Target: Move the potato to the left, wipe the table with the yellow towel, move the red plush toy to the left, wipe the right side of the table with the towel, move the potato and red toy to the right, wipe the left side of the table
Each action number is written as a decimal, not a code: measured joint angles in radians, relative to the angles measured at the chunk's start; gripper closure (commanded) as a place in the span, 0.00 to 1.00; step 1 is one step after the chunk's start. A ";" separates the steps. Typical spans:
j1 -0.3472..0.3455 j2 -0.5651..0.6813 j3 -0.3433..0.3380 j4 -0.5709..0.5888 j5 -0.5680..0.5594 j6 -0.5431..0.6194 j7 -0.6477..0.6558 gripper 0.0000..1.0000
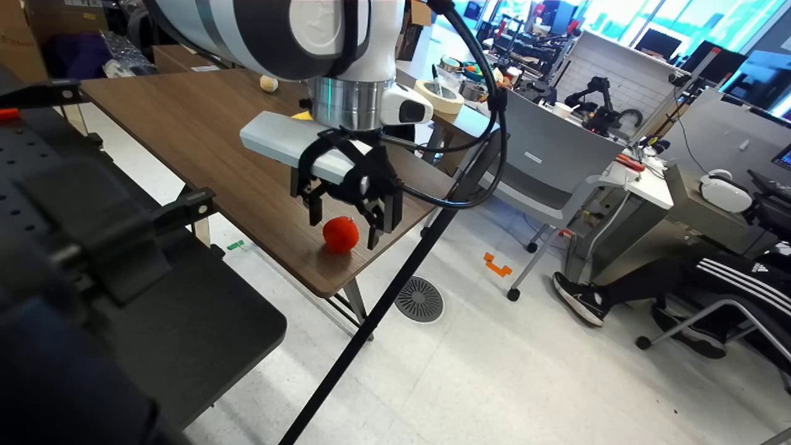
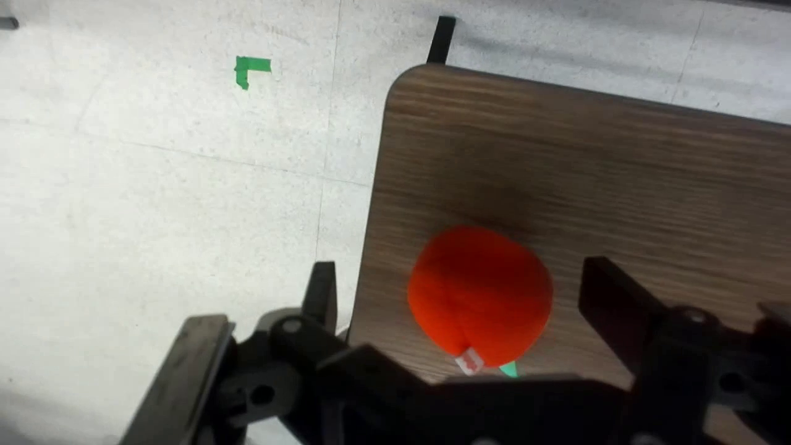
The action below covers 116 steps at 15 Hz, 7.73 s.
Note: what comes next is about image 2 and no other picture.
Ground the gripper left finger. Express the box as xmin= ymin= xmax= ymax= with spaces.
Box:
xmin=120 ymin=261 xmax=433 ymax=445

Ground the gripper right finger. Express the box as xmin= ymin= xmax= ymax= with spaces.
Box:
xmin=578 ymin=256 xmax=791 ymax=445

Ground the red plush toy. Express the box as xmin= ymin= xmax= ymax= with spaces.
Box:
xmin=407 ymin=225 xmax=554 ymax=376

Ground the green tape mark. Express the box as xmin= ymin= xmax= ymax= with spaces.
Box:
xmin=234 ymin=56 xmax=273 ymax=91

